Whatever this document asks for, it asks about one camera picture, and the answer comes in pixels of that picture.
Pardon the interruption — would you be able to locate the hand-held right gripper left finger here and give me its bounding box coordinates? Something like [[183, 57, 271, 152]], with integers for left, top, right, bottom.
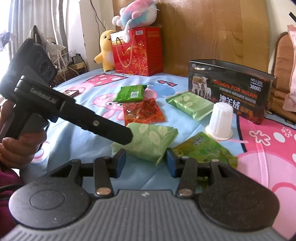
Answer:
[[47, 148, 127, 198]]

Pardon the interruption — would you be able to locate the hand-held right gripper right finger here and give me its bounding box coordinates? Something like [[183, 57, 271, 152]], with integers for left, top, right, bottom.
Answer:
[[166, 148, 243, 198]]

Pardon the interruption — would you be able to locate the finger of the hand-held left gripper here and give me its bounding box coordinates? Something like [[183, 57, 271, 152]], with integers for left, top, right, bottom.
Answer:
[[58, 101, 134, 145]]

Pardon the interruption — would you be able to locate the light green leaf-print packet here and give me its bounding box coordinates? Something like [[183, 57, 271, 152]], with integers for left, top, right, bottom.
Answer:
[[112, 122, 179, 167], [165, 91, 214, 121]]

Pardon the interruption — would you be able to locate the glossy green-yellow snack packet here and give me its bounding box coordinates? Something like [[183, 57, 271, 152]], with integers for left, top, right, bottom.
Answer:
[[171, 132, 238, 183]]

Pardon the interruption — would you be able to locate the red-orange snack packet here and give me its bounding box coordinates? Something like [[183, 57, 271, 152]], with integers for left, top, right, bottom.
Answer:
[[122, 98, 167, 127]]

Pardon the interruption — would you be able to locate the green snack packet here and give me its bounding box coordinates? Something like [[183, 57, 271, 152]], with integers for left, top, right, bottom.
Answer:
[[113, 85, 148, 103]]

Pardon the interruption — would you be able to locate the white ribbed jelly cup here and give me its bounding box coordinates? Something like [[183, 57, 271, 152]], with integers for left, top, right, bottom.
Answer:
[[205, 102, 233, 141]]

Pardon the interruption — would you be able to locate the black tin box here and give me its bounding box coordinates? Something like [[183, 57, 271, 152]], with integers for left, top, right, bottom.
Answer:
[[188, 59, 277, 126]]

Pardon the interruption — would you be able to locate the person's left forearm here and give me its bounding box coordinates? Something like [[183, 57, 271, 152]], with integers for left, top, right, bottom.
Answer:
[[0, 165, 25, 234]]

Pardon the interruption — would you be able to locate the person's left hand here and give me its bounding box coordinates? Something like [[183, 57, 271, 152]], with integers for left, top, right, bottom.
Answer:
[[0, 102, 48, 168]]

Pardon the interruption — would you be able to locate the cartoon pig printed bedsheet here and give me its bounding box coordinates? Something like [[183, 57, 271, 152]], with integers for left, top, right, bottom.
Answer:
[[18, 71, 296, 241]]

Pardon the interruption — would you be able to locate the small brown flat object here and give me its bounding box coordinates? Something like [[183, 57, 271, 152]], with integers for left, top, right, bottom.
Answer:
[[62, 89, 80, 98]]

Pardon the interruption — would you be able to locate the dark cloth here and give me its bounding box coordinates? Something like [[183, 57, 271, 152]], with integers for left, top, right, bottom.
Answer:
[[28, 25, 57, 47]]

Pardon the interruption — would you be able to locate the yellow plush chick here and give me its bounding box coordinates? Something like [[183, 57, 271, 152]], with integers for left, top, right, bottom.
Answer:
[[94, 30, 116, 72]]

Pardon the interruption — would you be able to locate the grey curtain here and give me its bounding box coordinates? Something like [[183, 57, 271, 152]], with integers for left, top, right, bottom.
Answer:
[[0, 0, 81, 77]]

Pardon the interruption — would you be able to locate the red gift bag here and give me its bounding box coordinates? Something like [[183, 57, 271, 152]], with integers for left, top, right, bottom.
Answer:
[[110, 27, 164, 77]]

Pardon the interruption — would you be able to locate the pastel plush toy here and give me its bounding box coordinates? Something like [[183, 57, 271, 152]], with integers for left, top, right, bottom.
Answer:
[[112, 0, 160, 42]]

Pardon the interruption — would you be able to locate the wooden headboard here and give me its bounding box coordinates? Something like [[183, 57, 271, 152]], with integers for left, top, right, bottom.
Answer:
[[80, 0, 270, 79]]

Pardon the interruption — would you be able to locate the brown cushioned chair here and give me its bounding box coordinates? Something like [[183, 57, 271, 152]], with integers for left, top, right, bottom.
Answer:
[[269, 32, 296, 116]]

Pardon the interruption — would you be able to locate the tangle of cables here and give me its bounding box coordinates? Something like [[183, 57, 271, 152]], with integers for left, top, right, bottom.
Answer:
[[50, 44, 89, 80]]

